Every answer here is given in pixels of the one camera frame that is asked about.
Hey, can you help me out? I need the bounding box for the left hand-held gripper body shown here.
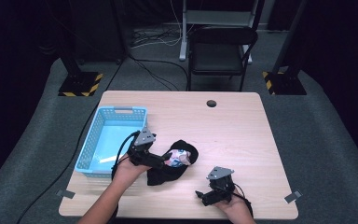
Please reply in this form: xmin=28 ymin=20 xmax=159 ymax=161
xmin=127 ymin=126 xmax=166 ymax=171

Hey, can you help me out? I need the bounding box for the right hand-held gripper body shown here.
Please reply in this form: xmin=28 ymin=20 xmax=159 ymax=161
xmin=201 ymin=166 xmax=238 ymax=207

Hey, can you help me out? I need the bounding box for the pink patterned sock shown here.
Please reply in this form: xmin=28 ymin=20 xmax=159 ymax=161
xmin=165 ymin=148 xmax=192 ymax=169

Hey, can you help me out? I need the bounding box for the black sock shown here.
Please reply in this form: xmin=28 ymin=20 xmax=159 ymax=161
xmin=146 ymin=139 xmax=200 ymax=187

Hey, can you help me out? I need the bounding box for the light blue plastic basket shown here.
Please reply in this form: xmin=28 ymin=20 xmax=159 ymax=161
xmin=74 ymin=105 xmax=148 ymax=179

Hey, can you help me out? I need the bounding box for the person's left hand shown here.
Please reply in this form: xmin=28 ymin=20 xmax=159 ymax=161
xmin=113 ymin=152 xmax=153 ymax=189

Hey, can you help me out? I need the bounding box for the person's right hand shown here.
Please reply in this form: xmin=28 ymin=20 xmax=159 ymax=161
xmin=213 ymin=193 xmax=250 ymax=217

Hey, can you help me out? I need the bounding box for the grey tape piece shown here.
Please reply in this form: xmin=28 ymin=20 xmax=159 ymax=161
xmin=55 ymin=189 xmax=76 ymax=200
xmin=283 ymin=189 xmax=304 ymax=204

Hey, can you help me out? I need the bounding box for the black stand with striped base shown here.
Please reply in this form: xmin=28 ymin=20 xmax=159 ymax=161
xmin=262 ymin=0 xmax=308 ymax=96
xmin=57 ymin=0 xmax=104 ymax=98

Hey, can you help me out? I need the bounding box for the black folding chair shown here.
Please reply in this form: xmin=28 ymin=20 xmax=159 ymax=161
xmin=186 ymin=25 xmax=259 ymax=92

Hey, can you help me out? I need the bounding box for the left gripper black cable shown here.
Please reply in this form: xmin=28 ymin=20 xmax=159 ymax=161
xmin=110 ymin=130 xmax=142 ymax=181

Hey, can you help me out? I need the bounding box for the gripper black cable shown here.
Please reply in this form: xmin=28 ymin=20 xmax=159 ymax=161
xmin=110 ymin=130 xmax=142 ymax=181
xmin=232 ymin=182 xmax=255 ymax=218

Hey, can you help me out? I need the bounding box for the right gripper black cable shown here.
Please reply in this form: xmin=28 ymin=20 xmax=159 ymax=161
xmin=232 ymin=182 xmax=255 ymax=218

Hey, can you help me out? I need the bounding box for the long black floor cable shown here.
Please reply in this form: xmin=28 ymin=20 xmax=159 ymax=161
xmin=16 ymin=52 xmax=130 ymax=224

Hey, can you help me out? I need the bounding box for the curved black floor cable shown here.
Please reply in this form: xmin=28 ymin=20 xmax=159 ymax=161
xmin=127 ymin=53 xmax=190 ymax=91

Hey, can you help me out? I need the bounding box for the bundle of floor cables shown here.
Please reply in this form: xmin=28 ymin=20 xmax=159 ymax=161
xmin=130 ymin=0 xmax=198 ymax=50

